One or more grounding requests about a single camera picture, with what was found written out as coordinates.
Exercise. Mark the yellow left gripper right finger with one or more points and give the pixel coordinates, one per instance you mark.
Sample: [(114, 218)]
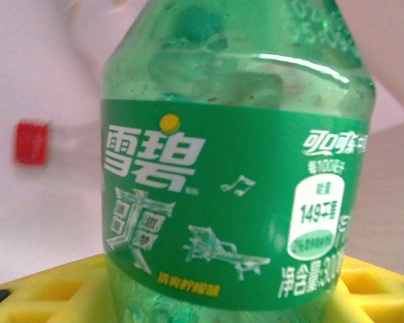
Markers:
[(380, 296)]

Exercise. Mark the Coke bottle red cap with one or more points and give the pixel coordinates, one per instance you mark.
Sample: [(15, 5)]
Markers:
[(31, 144)]

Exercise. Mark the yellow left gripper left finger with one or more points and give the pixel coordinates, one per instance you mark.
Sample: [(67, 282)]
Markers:
[(54, 296)]

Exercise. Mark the green Sprite bottle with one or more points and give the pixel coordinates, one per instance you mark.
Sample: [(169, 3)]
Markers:
[(222, 202)]

